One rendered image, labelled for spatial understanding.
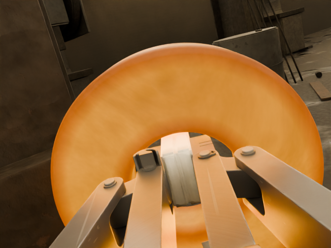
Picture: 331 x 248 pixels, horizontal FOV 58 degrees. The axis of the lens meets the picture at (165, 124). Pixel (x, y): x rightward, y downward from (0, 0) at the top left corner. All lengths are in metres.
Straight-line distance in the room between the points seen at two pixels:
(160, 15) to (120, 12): 1.07
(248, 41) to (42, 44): 2.22
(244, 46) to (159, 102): 2.46
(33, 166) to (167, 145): 0.31
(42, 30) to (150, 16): 7.18
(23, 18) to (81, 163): 0.35
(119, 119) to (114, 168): 0.03
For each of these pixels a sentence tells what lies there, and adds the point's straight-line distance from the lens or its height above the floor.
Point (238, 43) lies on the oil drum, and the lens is 2.61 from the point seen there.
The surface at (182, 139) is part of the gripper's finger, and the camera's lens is 0.15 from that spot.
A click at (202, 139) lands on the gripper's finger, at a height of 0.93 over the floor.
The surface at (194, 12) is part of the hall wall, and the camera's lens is 8.47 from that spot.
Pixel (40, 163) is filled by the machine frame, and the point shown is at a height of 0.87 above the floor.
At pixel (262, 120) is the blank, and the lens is 0.16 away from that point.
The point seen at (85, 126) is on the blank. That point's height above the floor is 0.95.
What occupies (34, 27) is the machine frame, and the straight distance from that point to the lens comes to 0.50.
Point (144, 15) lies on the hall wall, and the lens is 7.58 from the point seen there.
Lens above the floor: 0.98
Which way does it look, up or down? 15 degrees down
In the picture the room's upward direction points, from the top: 14 degrees counter-clockwise
